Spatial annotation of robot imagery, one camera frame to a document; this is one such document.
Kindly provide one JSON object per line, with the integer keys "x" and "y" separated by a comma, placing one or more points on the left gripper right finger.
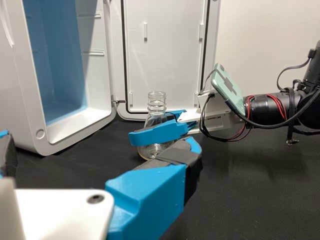
{"x": 152, "y": 190}

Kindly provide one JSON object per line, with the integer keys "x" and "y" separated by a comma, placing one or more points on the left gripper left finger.
{"x": 7, "y": 155}

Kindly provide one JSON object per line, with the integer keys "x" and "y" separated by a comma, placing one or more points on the incubator door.
{"x": 170, "y": 62}

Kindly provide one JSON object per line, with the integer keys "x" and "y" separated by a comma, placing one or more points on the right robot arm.
{"x": 270, "y": 107}

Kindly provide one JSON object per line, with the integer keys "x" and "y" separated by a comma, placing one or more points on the clear flask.
{"x": 157, "y": 101}

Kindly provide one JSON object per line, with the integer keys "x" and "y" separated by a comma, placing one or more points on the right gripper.
{"x": 220, "y": 120}

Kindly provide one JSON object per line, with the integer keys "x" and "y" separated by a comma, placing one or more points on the right wrist camera phone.
{"x": 227, "y": 87}

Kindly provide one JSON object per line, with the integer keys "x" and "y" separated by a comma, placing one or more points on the white incubator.
{"x": 25, "y": 100}

